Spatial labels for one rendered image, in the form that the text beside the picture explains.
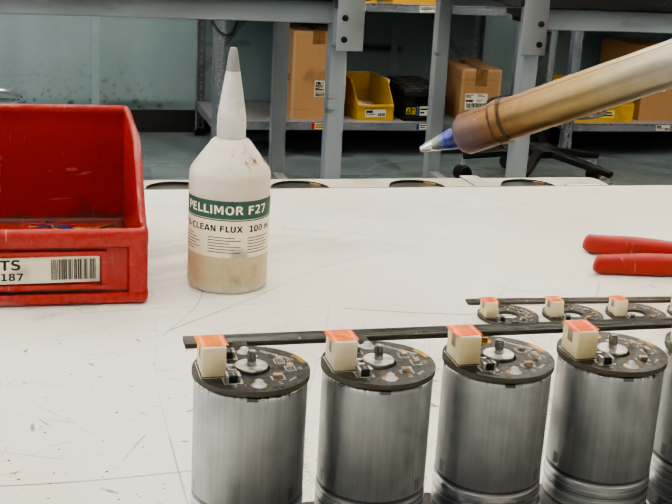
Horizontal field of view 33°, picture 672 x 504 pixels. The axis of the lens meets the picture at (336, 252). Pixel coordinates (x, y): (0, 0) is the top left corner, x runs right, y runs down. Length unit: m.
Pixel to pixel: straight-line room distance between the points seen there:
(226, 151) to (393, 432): 0.24
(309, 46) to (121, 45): 0.78
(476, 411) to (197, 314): 0.22
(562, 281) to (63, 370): 0.23
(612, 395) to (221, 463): 0.09
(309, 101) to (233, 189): 3.86
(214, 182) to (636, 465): 0.24
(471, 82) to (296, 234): 3.91
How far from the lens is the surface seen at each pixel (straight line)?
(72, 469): 0.34
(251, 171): 0.46
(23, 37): 4.59
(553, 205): 0.66
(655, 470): 0.29
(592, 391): 0.26
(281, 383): 0.24
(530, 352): 0.26
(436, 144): 0.22
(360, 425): 0.24
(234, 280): 0.47
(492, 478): 0.26
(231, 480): 0.24
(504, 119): 0.21
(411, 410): 0.24
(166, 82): 4.65
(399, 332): 0.27
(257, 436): 0.24
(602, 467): 0.27
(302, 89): 4.30
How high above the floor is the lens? 0.91
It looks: 17 degrees down
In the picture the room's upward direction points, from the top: 3 degrees clockwise
